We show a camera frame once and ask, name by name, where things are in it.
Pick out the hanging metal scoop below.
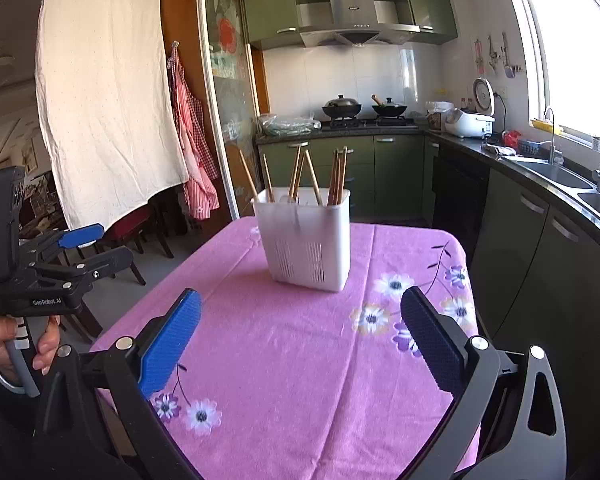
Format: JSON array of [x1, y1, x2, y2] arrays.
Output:
[[500, 32, 523, 78]]

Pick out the sliding glass door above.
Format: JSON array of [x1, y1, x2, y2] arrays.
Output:
[[197, 0, 261, 221]]

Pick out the black gas stove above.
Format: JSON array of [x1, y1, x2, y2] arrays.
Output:
[[322, 116, 421, 129]]

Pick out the wok with wooden handle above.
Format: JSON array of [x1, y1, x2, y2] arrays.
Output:
[[371, 94, 409, 117]]

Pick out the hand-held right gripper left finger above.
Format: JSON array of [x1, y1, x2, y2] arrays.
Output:
[[35, 288, 203, 480]]

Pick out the blue plastic basket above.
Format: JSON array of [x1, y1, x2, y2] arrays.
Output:
[[517, 140, 551, 157]]

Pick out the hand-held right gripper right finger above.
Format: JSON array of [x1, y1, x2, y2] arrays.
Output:
[[400, 286, 568, 480]]

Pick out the white rice cooker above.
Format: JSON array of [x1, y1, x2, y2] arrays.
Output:
[[445, 77, 496, 139]]

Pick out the person's left hand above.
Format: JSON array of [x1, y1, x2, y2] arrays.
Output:
[[0, 315, 62, 386]]

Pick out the white bagged container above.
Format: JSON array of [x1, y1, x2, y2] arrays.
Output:
[[425, 101, 455, 133]]

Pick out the steel range hood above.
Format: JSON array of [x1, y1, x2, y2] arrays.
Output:
[[297, 0, 421, 50]]

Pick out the silver bracelet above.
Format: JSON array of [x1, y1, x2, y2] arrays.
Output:
[[0, 362, 28, 395]]

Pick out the person's left forearm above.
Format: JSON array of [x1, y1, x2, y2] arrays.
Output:
[[0, 370, 48, 480]]

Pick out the green wall cabinet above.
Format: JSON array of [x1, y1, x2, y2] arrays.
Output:
[[242, 0, 301, 51], [404, 0, 459, 46]]

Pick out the pink floral tablecloth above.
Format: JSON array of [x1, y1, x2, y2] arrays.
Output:
[[90, 215, 481, 480]]

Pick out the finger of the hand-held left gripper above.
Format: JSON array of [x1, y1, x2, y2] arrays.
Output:
[[20, 223, 106, 263], [30, 247, 135, 291]]

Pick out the bunch of wooden chopsticks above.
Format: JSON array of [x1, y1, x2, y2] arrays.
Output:
[[237, 146, 349, 207]]

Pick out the black wok with lid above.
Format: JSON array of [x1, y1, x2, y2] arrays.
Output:
[[322, 94, 363, 118]]

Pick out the white hanging cloth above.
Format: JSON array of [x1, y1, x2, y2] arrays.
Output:
[[35, 0, 188, 231]]

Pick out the clear plastic bag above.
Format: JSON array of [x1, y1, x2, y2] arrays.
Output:
[[257, 112, 321, 137]]

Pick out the black built-in oven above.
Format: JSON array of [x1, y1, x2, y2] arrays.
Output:
[[432, 142, 491, 261]]

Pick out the green base cabinets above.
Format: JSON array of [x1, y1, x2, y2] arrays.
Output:
[[257, 135, 600, 361]]

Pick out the dark wooden chair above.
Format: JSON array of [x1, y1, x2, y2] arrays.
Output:
[[100, 205, 176, 287]]

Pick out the kitchen window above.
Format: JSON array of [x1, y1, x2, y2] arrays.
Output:
[[500, 0, 600, 146]]

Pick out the red checked apron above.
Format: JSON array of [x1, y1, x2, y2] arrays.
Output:
[[167, 42, 221, 221]]

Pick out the white plastic utensil holder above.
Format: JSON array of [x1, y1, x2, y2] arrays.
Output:
[[251, 187, 352, 292]]

